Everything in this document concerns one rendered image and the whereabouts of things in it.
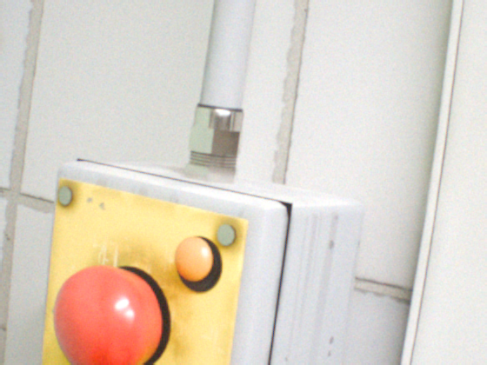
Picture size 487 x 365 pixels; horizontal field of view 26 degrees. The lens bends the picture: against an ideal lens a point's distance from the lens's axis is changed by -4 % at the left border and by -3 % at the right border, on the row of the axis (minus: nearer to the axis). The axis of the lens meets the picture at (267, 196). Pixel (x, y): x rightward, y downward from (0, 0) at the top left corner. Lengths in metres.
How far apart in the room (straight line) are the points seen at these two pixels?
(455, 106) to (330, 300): 0.09
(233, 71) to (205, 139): 0.03
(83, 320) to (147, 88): 0.14
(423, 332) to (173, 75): 0.16
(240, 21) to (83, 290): 0.12
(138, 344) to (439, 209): 0.11
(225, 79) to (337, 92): 0.05
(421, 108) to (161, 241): 0.11
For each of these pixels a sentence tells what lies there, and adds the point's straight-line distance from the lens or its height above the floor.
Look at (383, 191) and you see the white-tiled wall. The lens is 0.41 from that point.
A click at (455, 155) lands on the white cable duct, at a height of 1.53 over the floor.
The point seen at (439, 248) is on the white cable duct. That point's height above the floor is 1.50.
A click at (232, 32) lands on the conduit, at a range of 0.40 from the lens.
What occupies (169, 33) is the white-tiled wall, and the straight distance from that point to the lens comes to 0.47.
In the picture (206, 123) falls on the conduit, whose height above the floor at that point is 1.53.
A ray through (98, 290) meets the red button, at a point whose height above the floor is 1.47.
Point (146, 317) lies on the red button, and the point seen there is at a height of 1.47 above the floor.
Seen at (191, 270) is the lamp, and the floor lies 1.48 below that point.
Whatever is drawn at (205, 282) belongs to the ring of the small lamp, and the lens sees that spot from 0.36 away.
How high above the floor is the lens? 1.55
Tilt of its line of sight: 6 degrees down
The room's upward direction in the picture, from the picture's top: 8 degrees clockwise
